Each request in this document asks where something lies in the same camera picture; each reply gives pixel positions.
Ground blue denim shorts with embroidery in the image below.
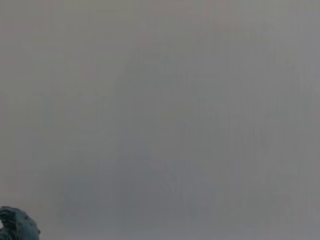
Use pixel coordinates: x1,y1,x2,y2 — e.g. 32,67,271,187
0,205,41,240

